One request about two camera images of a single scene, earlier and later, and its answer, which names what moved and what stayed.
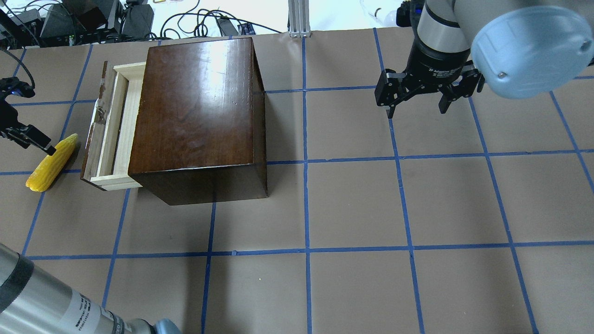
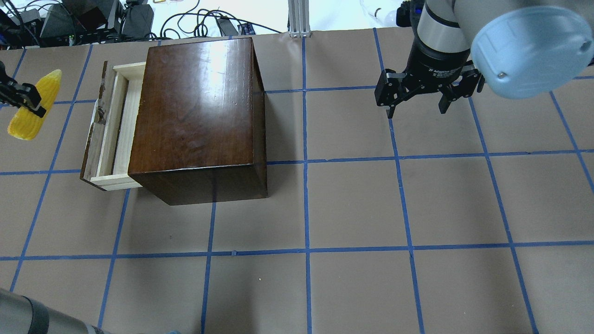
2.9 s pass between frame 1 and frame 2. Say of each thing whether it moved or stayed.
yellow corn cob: moved
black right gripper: stayed
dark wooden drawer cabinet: stayed
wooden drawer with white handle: stayed
